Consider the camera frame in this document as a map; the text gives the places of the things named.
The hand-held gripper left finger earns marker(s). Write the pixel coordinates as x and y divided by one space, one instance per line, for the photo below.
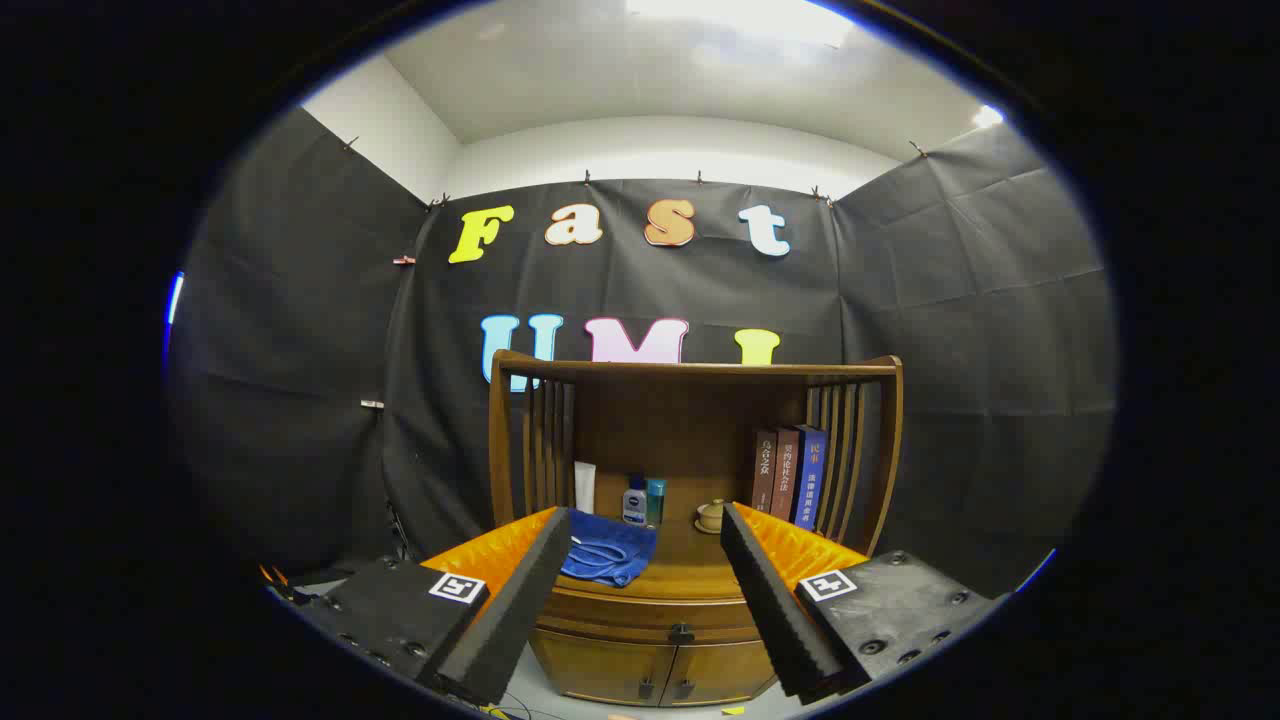
520 610

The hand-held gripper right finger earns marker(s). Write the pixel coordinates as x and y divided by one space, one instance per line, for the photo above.
775 610

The wooden drawer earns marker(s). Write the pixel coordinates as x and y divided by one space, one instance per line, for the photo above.
620 615

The wooden cabinet door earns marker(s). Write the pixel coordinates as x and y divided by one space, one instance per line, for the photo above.
720 670
600 665

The wooden countertop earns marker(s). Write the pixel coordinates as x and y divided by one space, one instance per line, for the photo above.
690 560

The wooden cabinet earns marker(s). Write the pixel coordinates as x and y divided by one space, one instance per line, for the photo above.
650 420

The blue towel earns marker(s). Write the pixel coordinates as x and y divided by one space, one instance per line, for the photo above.
610 550

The beige lidded teacup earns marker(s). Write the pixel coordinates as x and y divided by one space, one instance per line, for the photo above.
711 517

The blue book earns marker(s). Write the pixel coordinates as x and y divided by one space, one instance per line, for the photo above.
811 480

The white tube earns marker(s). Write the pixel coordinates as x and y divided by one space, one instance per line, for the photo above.
585 488

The dark brown book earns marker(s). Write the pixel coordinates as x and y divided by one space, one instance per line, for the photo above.
762 470

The white bottle with blue cap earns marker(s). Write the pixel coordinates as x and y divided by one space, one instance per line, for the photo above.
634 505

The teal bottle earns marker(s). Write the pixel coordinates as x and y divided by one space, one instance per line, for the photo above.
655 500

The black backdrop cloth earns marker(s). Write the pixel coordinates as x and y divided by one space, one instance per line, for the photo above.
300 350

